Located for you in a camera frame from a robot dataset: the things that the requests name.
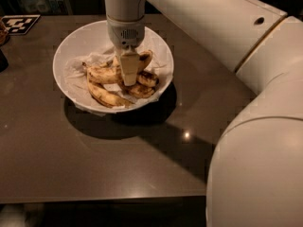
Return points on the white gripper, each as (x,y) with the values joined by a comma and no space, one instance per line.
(125,33)

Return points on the long top banana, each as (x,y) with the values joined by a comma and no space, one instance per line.
(110,72)

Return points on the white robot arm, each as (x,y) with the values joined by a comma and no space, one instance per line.
(255,177)

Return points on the spotted banana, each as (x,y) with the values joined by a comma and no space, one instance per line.
(137,90)
(147,78)

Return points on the lower right spotted banana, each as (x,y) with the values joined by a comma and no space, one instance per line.
(137,90)

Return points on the lower left banana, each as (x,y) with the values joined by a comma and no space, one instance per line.
(106,98)

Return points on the white bowl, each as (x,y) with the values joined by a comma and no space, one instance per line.
(82,41)

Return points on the black white fiducial marker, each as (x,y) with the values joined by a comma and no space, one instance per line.
(19,24)

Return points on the dark object at left edge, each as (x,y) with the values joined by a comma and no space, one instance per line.
(3,62)

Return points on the brown object at left edge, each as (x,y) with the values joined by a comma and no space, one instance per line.
(4,34)

